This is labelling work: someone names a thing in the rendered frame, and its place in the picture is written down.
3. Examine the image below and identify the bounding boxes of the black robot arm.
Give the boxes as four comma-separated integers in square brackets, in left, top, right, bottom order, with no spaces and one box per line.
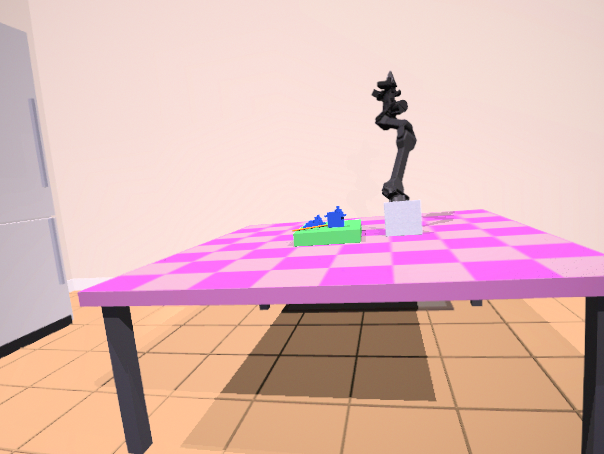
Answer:
[375,100,417,202]

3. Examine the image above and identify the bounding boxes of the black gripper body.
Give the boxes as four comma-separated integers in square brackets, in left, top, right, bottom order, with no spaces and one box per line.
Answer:
[376,80,401,104]

